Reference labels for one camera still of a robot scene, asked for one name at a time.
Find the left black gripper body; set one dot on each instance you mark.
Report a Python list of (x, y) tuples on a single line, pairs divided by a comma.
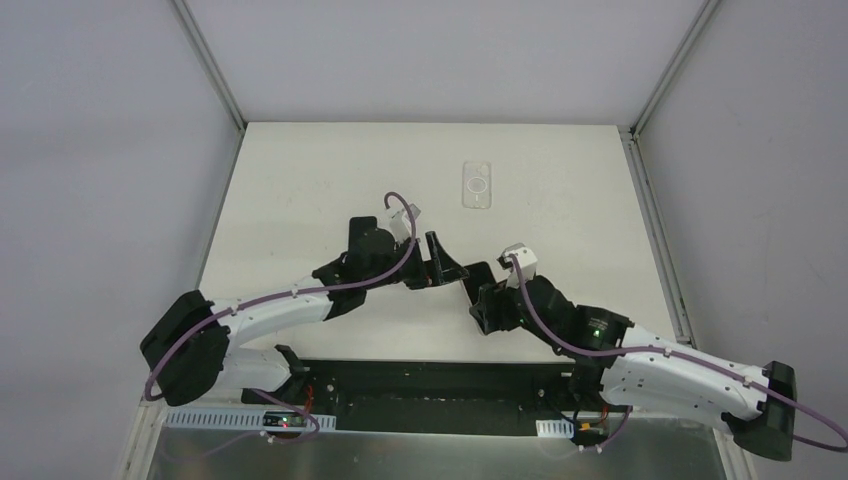
[(419, 271)]

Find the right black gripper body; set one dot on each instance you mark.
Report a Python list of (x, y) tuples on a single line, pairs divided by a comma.
[(490, 307)]

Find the clear transparent phone case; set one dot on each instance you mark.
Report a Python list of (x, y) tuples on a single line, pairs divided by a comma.
[(477, 185)]

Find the black phone with pink edge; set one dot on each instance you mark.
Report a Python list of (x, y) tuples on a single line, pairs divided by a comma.
[(479, 275)]

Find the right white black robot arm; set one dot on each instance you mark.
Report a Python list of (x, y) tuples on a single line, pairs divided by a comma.
[(621, 363)]

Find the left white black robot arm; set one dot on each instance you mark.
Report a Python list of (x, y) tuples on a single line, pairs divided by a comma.
[(326, 294)]

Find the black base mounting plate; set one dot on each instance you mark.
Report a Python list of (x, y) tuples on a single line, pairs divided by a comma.
[(497, 399)]

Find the left green circuit board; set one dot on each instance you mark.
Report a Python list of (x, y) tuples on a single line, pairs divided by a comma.
[(285, 420)]

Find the shiny metal front panel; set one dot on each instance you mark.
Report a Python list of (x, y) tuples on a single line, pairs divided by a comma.
[(645, 450)]

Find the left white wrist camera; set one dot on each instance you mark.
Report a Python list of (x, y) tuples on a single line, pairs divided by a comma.
[(400, 222)]

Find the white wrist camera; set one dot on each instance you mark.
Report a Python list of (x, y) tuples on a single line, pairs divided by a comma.
[(400, 222), (521, 262)]

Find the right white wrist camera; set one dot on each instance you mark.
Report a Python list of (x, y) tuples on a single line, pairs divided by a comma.
[(521, 262)]

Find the right white slotted cable duct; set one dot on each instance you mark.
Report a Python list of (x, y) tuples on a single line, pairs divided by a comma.
[(557, 428)]

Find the white slotted cable duct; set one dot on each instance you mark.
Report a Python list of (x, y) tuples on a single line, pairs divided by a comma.
[(557, 428), (228, 419)]

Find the right aluminium frame rail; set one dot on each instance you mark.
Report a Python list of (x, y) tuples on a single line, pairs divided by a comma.
[(631, 136)]

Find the aluminium frame rail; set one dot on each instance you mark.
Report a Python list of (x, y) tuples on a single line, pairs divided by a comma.
[(631, 136), (184, 351)]

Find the left white slotted cable duct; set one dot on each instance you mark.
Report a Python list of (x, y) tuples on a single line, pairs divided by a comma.
[(228, 419)]

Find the left aluminium frame rail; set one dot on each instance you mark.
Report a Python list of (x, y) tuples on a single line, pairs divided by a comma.
[(184, 351)]

